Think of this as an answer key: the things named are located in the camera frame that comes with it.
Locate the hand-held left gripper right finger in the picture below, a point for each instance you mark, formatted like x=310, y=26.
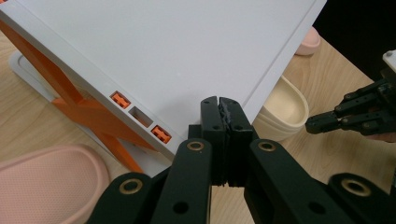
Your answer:
x=238, y=133

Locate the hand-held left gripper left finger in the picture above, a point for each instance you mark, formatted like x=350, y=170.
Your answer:
x=213, y=130

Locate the cream clog shoe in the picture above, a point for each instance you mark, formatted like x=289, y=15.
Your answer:
x=286, y=105

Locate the pink slide slipper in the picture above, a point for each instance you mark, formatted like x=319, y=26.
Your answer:
x=309, y=42
x=46, y=186

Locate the white orange shoe rack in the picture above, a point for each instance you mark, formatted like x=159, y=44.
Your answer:
x=171, y=46

